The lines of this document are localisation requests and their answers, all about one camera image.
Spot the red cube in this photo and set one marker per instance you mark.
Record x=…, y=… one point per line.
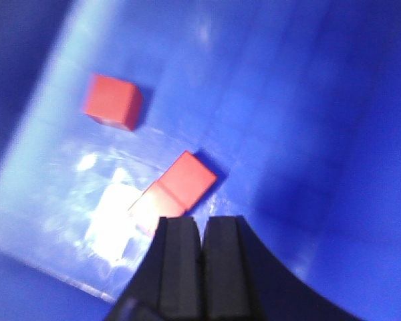
x=177, y=191
x=113, y=102

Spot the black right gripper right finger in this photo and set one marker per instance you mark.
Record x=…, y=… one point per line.
x=245, y=281

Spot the clear plastic bag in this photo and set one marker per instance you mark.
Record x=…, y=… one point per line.
x=65, y=196

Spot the small blue bin left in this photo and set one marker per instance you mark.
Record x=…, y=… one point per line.
x=297, y=102

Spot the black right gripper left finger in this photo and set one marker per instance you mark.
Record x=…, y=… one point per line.
x=168, y=283

